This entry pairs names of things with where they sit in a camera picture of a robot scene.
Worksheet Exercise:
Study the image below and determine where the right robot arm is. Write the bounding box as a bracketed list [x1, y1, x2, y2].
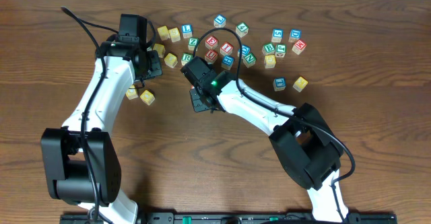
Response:
[183, 69, 356, 223]

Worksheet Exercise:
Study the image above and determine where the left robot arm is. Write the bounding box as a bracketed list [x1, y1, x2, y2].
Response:
[40, 14, 162, 223]

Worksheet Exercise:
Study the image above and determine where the yellow block beside R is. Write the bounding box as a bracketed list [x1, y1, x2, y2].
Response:
[164, 52, 178, 68]

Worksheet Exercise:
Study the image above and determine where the yellow block beside L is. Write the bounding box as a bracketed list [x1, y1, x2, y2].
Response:
[153, 43, 166, 58]

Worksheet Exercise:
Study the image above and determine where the yellow block lower right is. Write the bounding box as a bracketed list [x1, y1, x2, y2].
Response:
[140, 90, 156, 106]

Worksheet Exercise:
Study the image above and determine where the yellow block lower middle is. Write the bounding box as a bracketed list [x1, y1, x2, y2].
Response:
[125, 85, 138, 100]

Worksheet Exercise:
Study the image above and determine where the green R block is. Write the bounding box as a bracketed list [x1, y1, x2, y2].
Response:
[180, 52, 193, 66]

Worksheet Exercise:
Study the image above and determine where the yellow block top left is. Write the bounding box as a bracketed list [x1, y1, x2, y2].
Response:
[157, 26, 170, 41]

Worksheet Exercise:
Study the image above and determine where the red U block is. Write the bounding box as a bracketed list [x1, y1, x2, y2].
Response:
[205, 49, 218, 64]

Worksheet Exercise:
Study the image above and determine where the blue H block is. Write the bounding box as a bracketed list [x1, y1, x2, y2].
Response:
[221, 55, 234, 71]

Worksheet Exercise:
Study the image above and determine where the green Z block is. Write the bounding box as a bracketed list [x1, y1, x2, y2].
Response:
[188, 37, 199, 51]

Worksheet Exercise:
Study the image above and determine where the blue L block left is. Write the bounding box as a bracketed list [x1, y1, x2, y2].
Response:
[181, 24, 193, 38]

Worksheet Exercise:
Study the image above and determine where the blue l block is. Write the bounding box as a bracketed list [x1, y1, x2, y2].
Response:
[213, 14, 226, 28]
[181, 24, 193, 38]

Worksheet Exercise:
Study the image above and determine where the red I block centre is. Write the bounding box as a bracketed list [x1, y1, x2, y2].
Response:
[220, 42, 234, 56]

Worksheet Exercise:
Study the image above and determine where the red E block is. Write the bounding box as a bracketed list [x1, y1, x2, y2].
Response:
[205, 36, 218, 50]

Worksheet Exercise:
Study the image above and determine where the green N block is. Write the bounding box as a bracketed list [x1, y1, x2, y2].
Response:
[242, 52, 257, 68]

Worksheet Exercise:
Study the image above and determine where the blue D block centre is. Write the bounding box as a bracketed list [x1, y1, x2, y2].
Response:
[237, 44, 251, 58]

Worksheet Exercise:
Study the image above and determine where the blue d block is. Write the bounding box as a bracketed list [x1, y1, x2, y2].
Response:
[288, 29, 302, 43]
[237, 44, 251, 58]

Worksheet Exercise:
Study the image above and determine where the yellow block near I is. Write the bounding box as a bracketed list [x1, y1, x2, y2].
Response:
[264, 54, 277, 69]

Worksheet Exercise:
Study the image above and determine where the blue T block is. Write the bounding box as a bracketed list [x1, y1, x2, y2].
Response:
[273, 77, 286, 91]

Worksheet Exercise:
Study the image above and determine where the green 4 block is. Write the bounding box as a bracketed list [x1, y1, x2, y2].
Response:
[236, 22, 249, 38]

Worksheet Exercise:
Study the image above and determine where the blue L block top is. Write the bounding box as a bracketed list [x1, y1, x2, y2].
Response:
[213, 14, 226, 28]

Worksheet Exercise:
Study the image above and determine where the green B block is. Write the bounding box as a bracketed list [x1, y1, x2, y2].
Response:
[262, 42, 275, 56]

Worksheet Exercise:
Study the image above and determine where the green J block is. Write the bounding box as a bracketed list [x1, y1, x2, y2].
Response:
[275, 44, 287, 58]

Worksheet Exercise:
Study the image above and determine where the yellow block far right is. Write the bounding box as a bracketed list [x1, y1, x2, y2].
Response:
[292, 76, 308, 92]

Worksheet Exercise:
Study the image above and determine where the blue D block right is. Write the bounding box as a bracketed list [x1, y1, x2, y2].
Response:
[288, 29, 302, 43]

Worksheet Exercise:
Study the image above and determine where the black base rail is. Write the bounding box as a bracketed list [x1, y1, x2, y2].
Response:
[59, 211, 398, 224]

